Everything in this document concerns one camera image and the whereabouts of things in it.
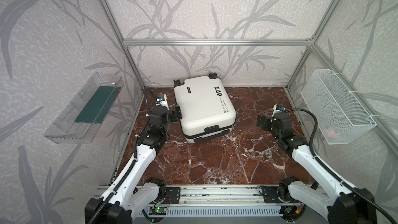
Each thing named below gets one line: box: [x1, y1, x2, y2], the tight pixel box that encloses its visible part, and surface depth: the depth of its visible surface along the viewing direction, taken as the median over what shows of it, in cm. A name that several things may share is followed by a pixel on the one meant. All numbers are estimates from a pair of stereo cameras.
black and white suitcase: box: [173, 72, 237, 144], surface depth 86 cm
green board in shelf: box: [74, 86, 122, 124], surface depth 67 cm
